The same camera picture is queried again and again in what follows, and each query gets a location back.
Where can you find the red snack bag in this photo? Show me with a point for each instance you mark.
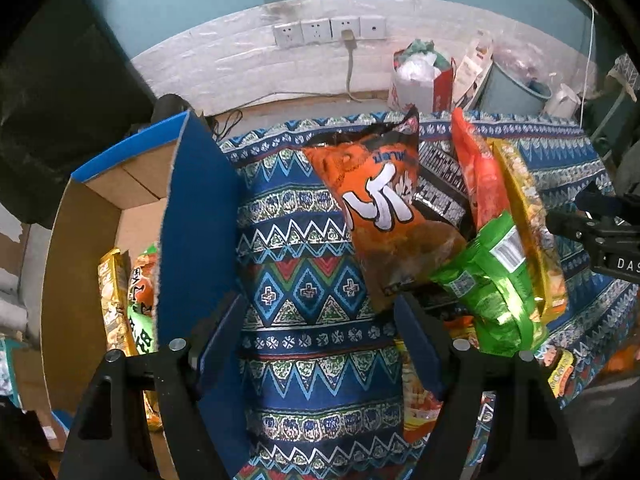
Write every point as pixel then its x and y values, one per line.
pixel 475 170

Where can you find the white and orange paper carton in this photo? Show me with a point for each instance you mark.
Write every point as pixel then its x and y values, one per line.
pixel 472 72

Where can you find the white wall socket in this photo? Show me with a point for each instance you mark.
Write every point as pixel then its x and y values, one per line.
pixel 345 26
pixel 315 31
pixel 373 27
pixel 287 34

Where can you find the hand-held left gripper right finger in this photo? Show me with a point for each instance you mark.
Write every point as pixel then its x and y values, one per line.
pixel 420 345

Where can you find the orange yellow snack bag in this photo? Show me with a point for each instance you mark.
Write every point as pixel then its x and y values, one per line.
pixel 417 410

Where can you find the patterned blue blanket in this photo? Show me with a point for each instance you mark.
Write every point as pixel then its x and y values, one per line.
pixel 300 270

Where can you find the teal bin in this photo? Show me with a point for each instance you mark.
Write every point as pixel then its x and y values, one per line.
pixel 515 92

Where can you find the large orange snack bag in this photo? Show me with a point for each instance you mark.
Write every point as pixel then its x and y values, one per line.
pixel 385 210

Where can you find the white kettle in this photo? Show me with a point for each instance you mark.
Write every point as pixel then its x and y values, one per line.
pixel 562 101

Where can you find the teal box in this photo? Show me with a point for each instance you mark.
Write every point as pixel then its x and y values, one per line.
pixel 7 375

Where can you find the blue cardboard box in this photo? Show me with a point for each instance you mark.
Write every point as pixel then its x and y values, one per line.
pixel 200 220

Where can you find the black round object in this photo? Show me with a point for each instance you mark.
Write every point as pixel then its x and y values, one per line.
pixel 170 106

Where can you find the red and white shopping bag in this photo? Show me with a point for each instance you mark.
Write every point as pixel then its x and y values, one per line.
pixel 420 90

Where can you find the small yellow snack packet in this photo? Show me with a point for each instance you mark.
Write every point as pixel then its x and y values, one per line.
pixel 560 371

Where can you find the orange and green snack bag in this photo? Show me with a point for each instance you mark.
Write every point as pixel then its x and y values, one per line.
pixel 141 285

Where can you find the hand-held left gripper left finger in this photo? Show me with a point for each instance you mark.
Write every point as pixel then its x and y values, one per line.
pixel 225 335

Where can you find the dark cloth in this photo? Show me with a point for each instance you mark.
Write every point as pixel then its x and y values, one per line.
pixel 60 90

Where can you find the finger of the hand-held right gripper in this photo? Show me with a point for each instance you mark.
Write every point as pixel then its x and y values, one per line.
pixel 572 227
pixel 600 205

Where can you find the snack bags inside box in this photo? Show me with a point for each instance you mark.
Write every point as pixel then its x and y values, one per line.
pixel 112 305

